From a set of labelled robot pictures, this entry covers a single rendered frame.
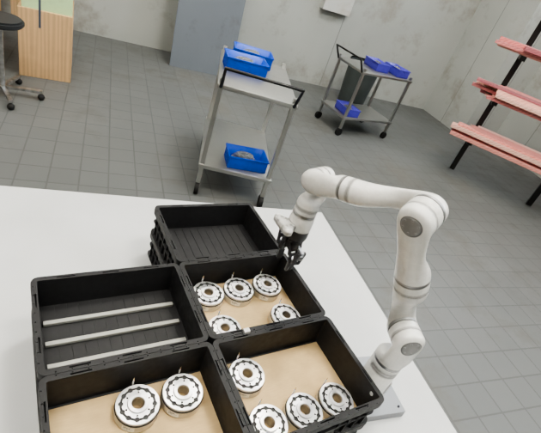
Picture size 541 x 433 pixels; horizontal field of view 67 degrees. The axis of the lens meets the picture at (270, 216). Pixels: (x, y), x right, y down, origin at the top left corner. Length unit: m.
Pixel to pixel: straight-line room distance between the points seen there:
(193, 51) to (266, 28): 1.37
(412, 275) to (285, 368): 0.47
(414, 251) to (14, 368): 1.09
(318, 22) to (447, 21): 2.43
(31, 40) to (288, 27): 3.82
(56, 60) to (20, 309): 3.66
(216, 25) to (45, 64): 2.39
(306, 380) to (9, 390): 0.79
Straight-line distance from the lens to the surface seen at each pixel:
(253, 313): 1.38
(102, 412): 1.13
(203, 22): 6.18
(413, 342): 1.26
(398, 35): 8.01
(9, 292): 1.54
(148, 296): 1.35
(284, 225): 1.20
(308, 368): 1.32
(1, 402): 1.32
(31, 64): 4.91
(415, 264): 1.06
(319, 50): 7.39
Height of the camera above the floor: 1.82
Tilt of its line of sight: 33 degrees down
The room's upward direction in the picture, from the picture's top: 21 degrees clockwise
